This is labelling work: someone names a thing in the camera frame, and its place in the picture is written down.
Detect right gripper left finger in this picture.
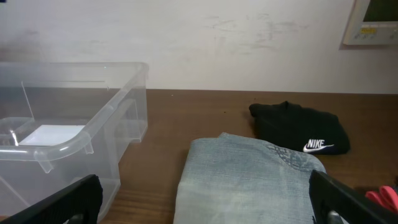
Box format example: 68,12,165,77
1,174,103,224

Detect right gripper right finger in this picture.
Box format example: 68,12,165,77
309,170,397,224

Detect clear plastic storage container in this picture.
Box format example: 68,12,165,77
1,62,149,219

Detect black shorts red grey waistband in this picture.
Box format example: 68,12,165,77
365,177,397,214

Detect black Nike folded garment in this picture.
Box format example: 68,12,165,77
249,101,351,155

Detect light grey folded jeans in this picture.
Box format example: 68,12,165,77
174,133,325,224

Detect white wall control panel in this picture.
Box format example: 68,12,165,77
342,0,397,45

